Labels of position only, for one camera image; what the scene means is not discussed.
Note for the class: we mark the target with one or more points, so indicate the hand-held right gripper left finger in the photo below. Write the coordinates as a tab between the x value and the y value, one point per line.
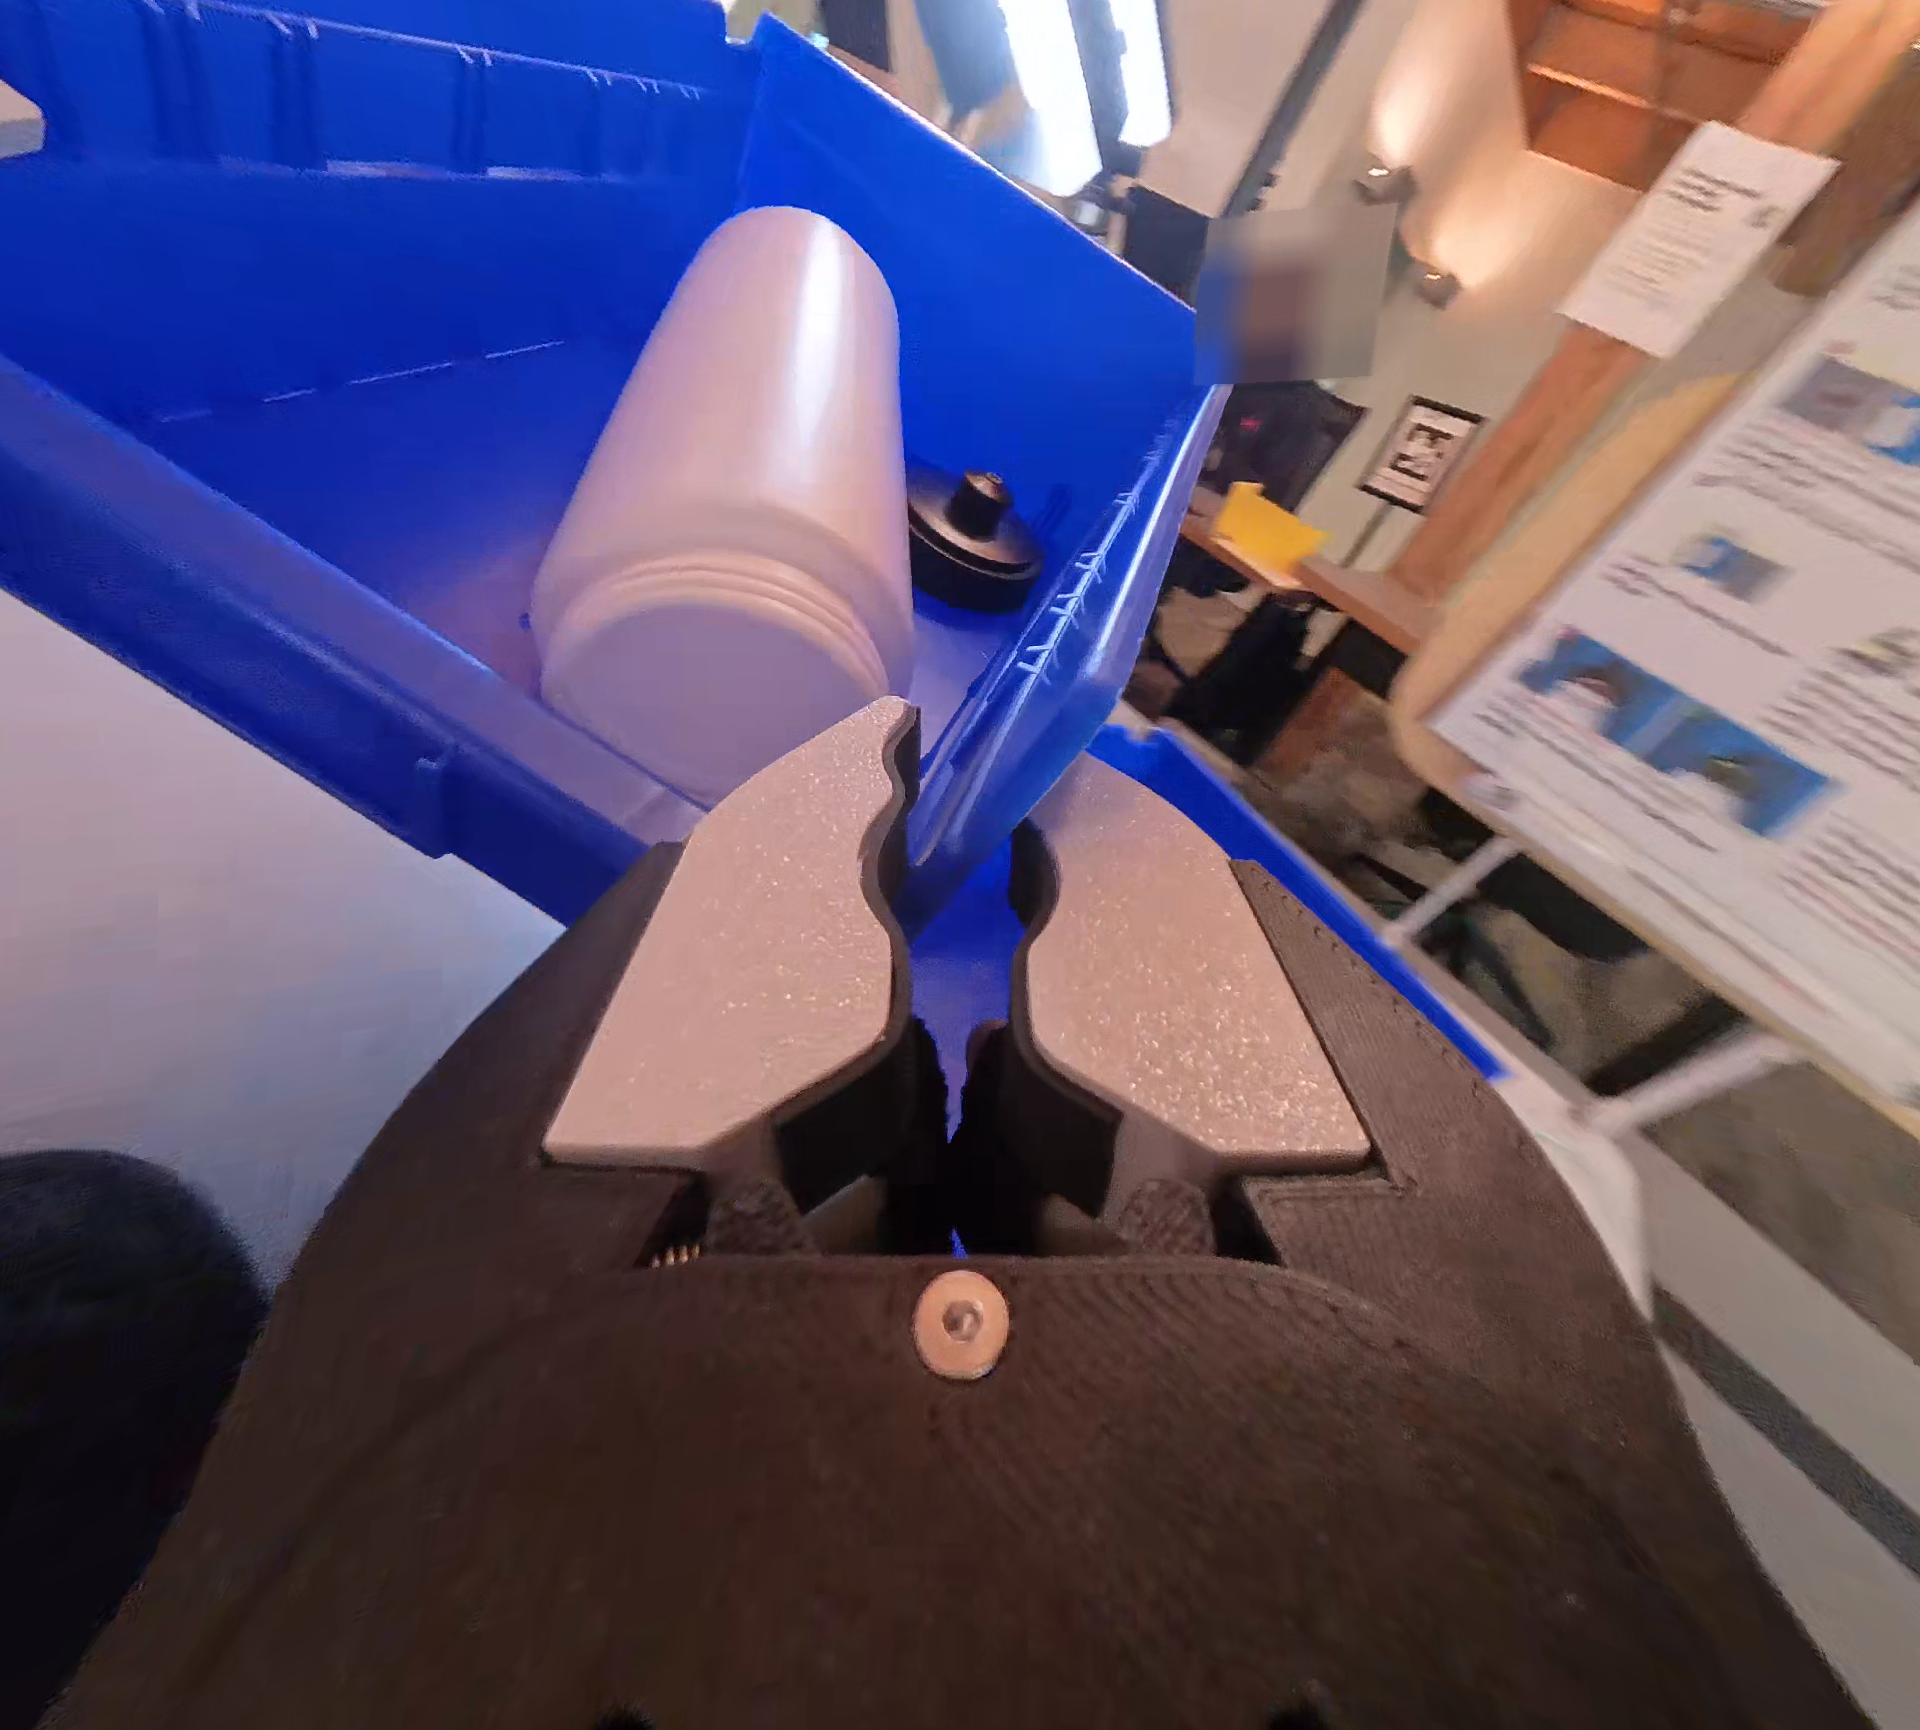
734	980

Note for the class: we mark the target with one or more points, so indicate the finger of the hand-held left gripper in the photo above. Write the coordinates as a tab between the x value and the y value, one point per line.
18	122

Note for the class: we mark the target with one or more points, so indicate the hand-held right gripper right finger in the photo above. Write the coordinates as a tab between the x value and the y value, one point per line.
1184	1011

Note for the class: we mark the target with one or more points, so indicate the blue plastic bin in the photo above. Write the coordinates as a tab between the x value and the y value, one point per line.
375	261
1201	778

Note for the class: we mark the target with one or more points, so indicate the white plastic bottle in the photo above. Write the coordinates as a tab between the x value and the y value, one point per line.
720	485

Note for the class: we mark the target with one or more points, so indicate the black bottle lid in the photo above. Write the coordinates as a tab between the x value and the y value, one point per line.
974	544

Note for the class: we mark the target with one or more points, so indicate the wooden office table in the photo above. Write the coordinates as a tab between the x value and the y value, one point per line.
1364	591

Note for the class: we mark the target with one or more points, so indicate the white board stand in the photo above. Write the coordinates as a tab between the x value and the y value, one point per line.
1711	1073

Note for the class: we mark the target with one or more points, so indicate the black white marker sign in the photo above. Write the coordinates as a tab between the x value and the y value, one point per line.
1422	455

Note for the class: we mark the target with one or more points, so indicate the wooden support column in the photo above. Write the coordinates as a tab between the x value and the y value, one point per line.
1514	455

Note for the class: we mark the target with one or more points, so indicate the instruction sheet on stand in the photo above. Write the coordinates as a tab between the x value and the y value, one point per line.
1724	650

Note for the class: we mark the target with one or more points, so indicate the white paper notice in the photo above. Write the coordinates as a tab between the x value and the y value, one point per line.
1694	239

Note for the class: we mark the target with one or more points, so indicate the grey wall lamp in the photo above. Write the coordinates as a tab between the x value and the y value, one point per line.
1388	182
1437	286

